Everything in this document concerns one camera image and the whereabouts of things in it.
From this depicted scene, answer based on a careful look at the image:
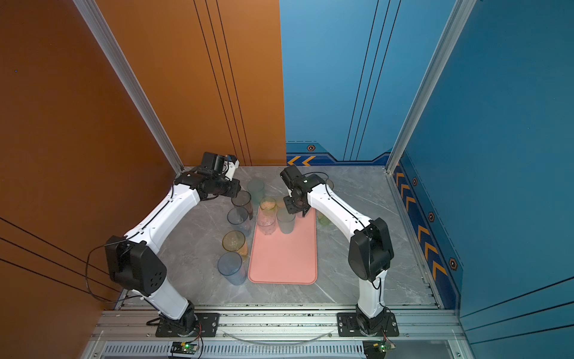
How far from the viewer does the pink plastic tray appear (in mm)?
843

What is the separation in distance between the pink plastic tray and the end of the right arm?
151mm

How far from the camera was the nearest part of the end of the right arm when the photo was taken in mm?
616
